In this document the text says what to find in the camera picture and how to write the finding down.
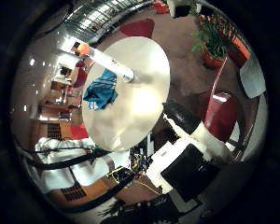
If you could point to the white spray bottle orange cap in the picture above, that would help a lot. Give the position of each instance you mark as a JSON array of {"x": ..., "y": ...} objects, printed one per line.
[{"x": 110, "y": 61}]

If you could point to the person in white shirt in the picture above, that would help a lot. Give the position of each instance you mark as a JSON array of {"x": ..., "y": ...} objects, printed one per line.
[{"x": 84, "y": 172}]

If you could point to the dark red oval rug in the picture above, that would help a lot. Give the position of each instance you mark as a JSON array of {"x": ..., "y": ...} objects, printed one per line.
[{"x": 138, "y": 28}]

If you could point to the orange planter box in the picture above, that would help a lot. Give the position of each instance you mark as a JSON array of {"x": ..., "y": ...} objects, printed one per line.
[{"x": 240, "y": 49}]

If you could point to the blue striped cloth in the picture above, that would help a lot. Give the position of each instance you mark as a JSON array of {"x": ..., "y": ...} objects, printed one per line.
[{"x": 100, "y": 91}]

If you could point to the orange cabinet with black grid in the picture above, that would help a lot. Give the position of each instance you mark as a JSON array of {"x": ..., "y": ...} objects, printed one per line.
[{"x": 56, "y": 130}]

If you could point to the green potted plant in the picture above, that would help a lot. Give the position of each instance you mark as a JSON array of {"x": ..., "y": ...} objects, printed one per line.
[{"x": 212, "y": 42}]

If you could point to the dark red chair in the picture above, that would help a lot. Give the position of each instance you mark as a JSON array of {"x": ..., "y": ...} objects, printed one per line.
[{"x": 221, "y": 115}]

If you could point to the white flat panel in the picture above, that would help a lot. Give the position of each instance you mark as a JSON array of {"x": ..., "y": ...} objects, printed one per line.
[{"x": 252, "y": 79}]

